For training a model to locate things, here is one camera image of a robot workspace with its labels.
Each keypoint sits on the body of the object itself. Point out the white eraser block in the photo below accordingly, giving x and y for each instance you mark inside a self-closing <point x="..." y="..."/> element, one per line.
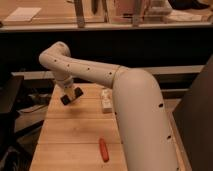
<point x="106" y="101"/>

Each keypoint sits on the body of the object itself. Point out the white paper sheet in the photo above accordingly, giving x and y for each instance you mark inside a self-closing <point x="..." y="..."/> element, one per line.
<point x="21" y="14"/>

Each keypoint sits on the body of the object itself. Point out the orange red marker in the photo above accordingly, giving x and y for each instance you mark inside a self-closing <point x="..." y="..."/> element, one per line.
<point x="103" y="150"/>

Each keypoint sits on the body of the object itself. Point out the dark panel at right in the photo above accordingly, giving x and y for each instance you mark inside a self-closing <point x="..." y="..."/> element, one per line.
<point x="194" y="119"/>

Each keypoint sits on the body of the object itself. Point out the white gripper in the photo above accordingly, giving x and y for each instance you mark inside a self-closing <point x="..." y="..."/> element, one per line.
<point x="67" y="86"/>

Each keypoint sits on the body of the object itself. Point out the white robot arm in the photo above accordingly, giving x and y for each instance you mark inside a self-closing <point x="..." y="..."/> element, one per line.
<point x="138" y="103"/>

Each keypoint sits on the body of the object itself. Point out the black equipment at left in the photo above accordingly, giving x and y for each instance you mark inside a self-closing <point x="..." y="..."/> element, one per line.
<point x="8" y="98"/>

